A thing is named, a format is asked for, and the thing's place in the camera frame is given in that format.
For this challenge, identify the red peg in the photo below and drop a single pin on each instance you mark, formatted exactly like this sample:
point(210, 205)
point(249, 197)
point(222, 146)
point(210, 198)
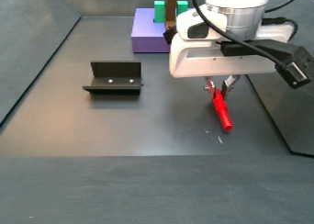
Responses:
point(222, 111)

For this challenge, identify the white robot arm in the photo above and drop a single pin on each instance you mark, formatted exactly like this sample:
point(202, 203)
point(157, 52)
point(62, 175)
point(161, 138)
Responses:
point(205, 29)

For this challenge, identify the purple base board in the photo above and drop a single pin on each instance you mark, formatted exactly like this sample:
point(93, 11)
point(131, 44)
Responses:
point(148, 38)

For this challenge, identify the right green block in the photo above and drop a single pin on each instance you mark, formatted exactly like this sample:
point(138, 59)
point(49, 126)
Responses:
point(182, 7)

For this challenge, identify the green block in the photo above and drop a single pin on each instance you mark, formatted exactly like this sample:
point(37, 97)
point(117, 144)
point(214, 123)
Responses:
point(182, 7)
point(160, 11)

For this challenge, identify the left green block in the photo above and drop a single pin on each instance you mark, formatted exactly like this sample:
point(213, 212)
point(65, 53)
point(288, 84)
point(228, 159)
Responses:
point(160, 11)

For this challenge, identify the brown upright block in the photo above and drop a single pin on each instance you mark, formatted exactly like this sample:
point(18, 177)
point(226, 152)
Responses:
point(170, 9)

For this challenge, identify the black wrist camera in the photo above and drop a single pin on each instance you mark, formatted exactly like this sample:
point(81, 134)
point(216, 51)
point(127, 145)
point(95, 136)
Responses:
point(294, 63)

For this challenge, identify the black angle bracket holder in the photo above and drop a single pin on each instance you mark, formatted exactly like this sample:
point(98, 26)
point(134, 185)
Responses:
point(115, 77)

